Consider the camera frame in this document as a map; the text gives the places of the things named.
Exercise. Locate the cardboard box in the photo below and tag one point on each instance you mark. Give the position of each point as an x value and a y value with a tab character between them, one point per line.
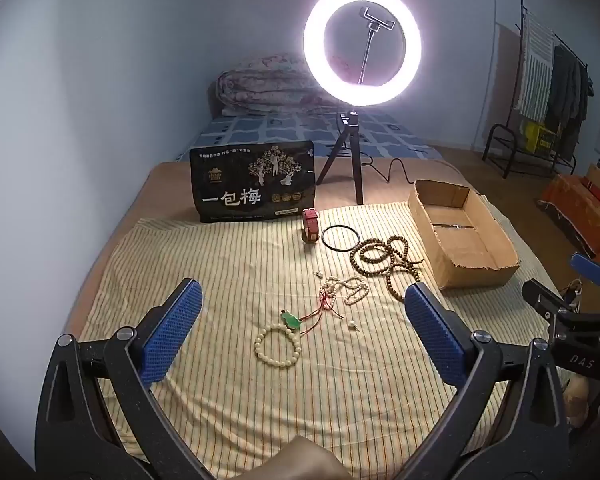
460	245

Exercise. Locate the black metal clothes rack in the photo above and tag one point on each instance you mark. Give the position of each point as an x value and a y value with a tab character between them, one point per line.
500	145

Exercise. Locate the yellow box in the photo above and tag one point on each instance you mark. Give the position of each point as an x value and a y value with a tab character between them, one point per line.
539	136

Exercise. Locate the person's right hand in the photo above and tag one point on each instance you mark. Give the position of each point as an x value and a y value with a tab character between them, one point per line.
577	400

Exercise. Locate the black tripod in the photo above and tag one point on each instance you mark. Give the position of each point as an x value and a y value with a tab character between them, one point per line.
352	160

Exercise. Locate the metal phone holder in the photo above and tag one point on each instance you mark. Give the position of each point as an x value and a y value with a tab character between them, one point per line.
377	17

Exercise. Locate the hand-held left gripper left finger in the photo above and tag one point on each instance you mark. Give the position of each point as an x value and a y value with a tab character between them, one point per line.
177	330

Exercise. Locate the striped towel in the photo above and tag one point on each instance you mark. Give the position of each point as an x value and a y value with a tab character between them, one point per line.
535	65

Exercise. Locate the yellow striped cloth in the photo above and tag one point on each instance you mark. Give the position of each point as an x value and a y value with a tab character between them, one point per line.
220	270

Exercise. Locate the blue patterned bed sheet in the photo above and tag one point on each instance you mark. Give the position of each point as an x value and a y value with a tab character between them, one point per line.
260	130

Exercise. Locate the black bangle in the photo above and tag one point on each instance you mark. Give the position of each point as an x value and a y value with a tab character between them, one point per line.
324	238

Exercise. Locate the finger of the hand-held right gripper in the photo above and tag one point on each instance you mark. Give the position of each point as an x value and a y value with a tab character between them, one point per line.
542	297
590	267

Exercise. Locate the black snack bag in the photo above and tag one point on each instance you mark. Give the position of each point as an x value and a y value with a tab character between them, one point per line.
250	185

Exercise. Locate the tan bed sheet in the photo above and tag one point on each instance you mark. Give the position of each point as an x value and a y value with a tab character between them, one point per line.
170	185

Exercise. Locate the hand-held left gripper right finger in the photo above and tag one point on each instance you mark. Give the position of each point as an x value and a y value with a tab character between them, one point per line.
432	330

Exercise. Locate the folded floral quilt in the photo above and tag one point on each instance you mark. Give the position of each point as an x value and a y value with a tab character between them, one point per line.
265	85

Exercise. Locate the dark hanging clothes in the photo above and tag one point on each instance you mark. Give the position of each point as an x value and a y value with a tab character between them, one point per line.
567	95

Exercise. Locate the person's left hand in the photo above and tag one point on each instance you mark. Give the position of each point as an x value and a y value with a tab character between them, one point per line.
300	462

